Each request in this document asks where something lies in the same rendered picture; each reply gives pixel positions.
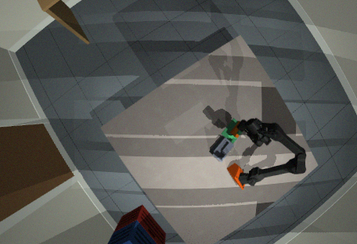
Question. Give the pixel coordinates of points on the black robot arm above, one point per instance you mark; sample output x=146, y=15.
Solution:
x=276, y=133

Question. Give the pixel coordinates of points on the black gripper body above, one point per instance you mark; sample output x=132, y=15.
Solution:
x=241, y=127

